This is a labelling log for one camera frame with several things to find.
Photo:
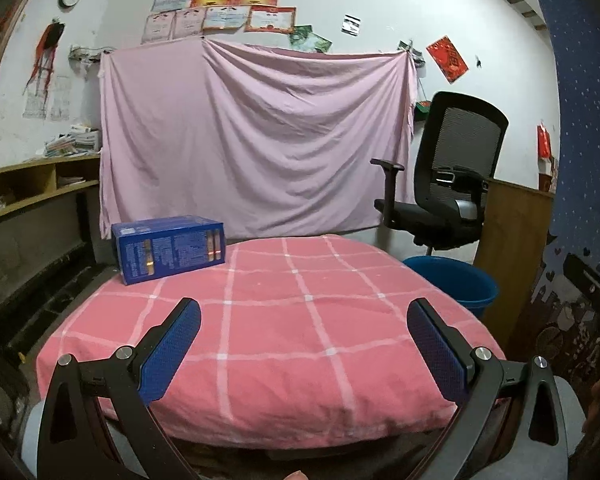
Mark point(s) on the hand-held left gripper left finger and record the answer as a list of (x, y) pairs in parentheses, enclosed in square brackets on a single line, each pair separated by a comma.
[(172, 350)]

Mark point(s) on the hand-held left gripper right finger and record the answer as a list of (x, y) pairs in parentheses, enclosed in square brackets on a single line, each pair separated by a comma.
[(437, 355)]

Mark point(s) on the blue plastic bucket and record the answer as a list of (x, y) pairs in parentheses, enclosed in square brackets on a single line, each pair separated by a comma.
[(460, 290)]

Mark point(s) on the wooden panel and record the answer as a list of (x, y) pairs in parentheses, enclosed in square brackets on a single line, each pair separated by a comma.
[(515, 240)]

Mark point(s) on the blue carton box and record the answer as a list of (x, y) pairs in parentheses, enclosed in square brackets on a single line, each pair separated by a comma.
[(170, 255)]

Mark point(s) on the pink checked blanket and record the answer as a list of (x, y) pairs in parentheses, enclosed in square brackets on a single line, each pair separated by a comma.
[(290, 320)]

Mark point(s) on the red hanging packet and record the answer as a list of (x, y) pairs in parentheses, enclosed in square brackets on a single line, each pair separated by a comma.
[(545, 140)]

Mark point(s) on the blue dotted printed curtain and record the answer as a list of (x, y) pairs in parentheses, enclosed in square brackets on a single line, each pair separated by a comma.
[(585, 110)]

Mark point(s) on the black office chair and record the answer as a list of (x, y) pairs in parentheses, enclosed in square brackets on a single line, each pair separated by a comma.
[(470, 130)]

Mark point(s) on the thin shelf papers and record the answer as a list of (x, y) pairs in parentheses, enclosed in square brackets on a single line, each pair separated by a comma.
[(71, 180)]

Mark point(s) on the wooden shelf unit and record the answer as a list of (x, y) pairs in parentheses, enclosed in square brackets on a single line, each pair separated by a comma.
[(40, 170)]

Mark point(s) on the stack of newspapers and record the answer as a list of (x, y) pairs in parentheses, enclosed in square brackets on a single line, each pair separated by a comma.
[(75, 142)]

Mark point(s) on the pink hanging sheet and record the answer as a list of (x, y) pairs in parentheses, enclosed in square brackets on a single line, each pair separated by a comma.
[(255, 135)]

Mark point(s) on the red tassel ornament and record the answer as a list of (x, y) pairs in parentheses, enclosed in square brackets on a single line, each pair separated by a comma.
[(47, 42)]

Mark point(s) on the green photo print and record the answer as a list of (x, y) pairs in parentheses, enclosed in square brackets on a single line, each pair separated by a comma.
[(321, 44), (299, 37)]

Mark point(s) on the red paper wall poster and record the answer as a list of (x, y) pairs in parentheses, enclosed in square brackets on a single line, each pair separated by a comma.
[(447, 59)]

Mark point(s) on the white wall calendar sheet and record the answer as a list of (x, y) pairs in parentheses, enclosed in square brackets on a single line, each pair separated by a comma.
[(35, 102)]

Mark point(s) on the metal wall rack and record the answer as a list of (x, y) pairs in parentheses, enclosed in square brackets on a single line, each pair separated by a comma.
[(87, 52)]

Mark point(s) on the black and white wall photo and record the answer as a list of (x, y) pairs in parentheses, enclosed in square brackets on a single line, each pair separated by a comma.
[(352, 25)]

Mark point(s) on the group of wall certificates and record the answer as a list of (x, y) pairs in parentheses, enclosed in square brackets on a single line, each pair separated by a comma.
[(230, 7)]

